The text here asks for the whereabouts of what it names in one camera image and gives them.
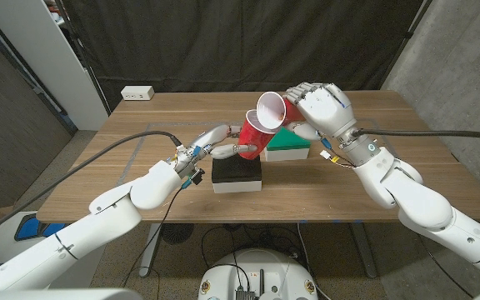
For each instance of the green-topped white block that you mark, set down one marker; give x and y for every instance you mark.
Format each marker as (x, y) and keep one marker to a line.
(288, 150)

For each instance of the black backdrop stand pole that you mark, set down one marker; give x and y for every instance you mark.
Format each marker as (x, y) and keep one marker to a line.
(83, 62)
(411, 31)

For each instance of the blue and black pad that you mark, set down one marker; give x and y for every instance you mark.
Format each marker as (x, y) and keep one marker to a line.
(29, 229)

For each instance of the red plastic cup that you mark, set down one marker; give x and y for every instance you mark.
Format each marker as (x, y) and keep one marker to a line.
(269, 108)
(252, 137)

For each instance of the black-topped white block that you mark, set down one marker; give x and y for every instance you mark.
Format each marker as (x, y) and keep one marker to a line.
(236, 175)

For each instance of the dark grey backdrop curtain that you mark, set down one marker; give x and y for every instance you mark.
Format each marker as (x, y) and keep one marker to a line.
(240, 41)

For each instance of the black round floor fan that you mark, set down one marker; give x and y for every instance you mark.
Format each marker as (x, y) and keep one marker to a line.
(177, 233)

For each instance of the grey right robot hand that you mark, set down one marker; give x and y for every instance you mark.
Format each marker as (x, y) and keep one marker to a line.
(327, 108)

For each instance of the white power strip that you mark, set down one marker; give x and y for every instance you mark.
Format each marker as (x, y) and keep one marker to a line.
(138, 93)

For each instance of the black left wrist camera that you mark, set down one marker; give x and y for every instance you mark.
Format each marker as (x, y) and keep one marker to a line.
(196, 177)

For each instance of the white floor platform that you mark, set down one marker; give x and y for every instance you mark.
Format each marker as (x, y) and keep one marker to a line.
(4, 246)

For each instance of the white cabinet panel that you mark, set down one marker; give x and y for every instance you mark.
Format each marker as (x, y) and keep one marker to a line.
(48, 62)

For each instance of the right wrist camera connectors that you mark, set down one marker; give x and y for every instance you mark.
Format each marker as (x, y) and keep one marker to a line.
(333, 158)

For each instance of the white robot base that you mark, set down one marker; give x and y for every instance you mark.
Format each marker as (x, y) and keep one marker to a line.
(261, 271)

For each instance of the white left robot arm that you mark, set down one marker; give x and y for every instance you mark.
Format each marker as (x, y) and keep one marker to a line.
(90, 233)

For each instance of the brown almonds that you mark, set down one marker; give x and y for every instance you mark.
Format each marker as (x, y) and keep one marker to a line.
(280, 116)

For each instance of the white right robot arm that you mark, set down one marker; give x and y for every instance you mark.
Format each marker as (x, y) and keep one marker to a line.
(427, 208)

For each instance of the grey table leg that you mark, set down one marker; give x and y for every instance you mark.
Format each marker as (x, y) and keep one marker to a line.
(150, 250)
(365, 250)

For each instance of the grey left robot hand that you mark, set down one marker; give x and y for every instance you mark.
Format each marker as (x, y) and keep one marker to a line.
(211, 139)

